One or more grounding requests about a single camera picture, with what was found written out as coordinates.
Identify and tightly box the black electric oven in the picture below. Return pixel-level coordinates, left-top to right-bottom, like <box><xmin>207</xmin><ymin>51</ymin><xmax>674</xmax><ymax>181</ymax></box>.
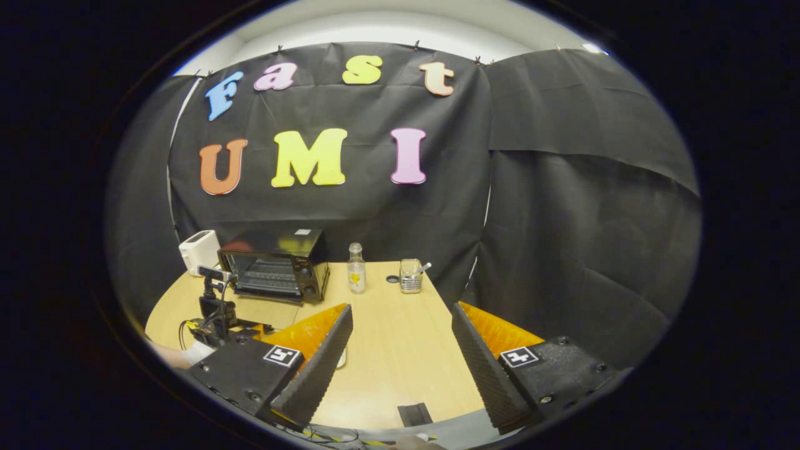
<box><xmin>217</xmin><ymin>228</ymin><xmax>331</xmax><ymax>306</ymax></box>

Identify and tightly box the black cable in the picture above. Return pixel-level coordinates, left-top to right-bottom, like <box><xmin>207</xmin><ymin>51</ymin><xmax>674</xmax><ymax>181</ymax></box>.
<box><xmin>294</xmin><ymin>426</ymin><xmax>376</xmax><ymax>449</ymax></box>

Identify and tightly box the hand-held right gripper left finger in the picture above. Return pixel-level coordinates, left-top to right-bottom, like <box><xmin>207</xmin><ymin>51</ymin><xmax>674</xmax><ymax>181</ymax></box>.
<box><xmin>187</xmin><ymin>303</ymin><xmax>354</xmax><ymax>432</ymax></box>

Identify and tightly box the white toaster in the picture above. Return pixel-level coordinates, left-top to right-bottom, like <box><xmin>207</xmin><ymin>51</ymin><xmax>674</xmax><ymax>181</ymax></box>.
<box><xmin>179</xmin><ymin>230</ymin><xmax>221</xmax><ymax>276</ymax></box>

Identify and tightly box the black rectangular bracket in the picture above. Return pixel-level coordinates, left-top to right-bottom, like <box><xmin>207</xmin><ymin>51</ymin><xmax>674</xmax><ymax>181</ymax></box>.
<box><xmin>398</xmin><ymin>403</ymin><xmax>433</xmax><ymax>428</ymax></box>

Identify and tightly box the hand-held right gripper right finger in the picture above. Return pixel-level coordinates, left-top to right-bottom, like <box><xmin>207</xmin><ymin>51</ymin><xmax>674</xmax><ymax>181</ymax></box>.
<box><xmin>451</xmin><ymin>301</ymin><xmax>623</xmax><ymax>435</ymax></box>

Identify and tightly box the clear drink bottle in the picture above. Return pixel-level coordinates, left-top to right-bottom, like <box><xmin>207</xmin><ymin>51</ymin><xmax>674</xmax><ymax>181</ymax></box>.
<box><xmin>347</xmin><ymin>242</ymin><xmax>367</xmax><ymax>294</ymax></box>

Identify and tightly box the metal wire basket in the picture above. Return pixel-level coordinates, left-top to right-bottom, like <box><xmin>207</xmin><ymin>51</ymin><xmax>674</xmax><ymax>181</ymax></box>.
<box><xmin>400</xmin><ymin>259</ymin><xmax>424</xmax><ymax>294</ymax></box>

